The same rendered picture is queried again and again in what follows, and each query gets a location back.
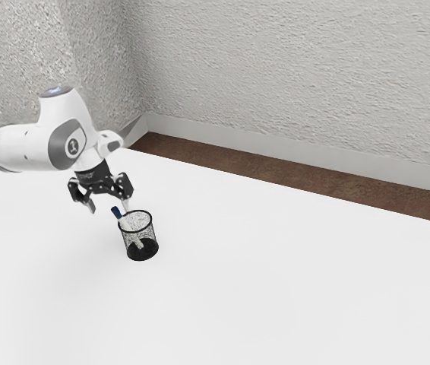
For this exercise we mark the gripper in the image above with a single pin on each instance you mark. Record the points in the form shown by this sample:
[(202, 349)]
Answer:
[(95, 175)]

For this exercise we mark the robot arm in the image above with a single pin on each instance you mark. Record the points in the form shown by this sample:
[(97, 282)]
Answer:
[(29, 144)]

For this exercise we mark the white pen with blue cap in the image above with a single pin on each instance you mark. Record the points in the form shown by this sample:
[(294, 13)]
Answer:
[(127, 225)]

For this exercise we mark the black mesh pen holder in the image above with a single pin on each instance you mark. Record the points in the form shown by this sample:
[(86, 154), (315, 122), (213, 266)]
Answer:
[(141, 239)]

